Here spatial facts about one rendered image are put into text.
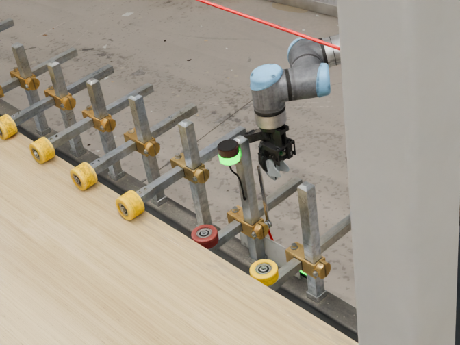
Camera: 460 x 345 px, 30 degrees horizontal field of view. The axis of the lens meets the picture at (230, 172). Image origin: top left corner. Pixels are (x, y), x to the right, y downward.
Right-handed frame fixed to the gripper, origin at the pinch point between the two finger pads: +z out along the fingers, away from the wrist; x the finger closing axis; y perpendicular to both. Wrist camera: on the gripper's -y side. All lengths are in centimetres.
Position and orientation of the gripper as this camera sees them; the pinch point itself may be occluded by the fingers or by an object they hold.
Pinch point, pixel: (272, 175)
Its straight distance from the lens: 257.5
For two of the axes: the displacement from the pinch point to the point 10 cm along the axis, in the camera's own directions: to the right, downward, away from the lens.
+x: 7.2, -4.9, 5.0
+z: 1.3, 8.0, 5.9
